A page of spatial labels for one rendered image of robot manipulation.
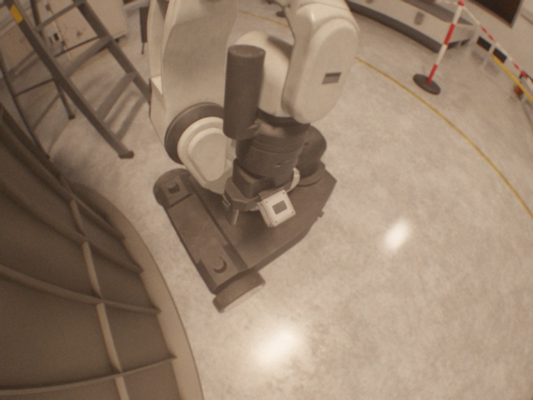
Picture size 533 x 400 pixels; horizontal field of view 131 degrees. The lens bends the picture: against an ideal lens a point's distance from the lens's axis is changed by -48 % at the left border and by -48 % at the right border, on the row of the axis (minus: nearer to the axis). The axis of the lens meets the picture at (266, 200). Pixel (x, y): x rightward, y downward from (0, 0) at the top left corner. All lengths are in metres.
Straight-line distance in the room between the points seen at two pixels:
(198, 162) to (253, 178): 0.16
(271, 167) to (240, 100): 0.10
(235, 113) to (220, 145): 0.22
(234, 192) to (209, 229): 0.48
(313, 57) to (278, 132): 0.10
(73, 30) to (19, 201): 3.23
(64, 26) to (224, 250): 3.47
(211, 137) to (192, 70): 0.12
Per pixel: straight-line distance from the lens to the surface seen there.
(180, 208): 0.88
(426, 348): 1.18
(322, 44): 0.19
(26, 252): 0.57
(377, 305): 1.03
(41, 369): 0.51
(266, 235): 0.80
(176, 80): 0.39
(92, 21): 1.63
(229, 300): 0.74
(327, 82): 0.22
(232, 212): 0.37
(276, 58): 0.23
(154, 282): 1.02
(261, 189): 0.34
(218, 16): 0.36
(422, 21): 3.62
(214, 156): 0.45
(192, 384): 0.99
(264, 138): 0.25
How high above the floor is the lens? 0.92
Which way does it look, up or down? 61 degrees down
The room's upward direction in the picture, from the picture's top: 1 degrees counter-clockwise
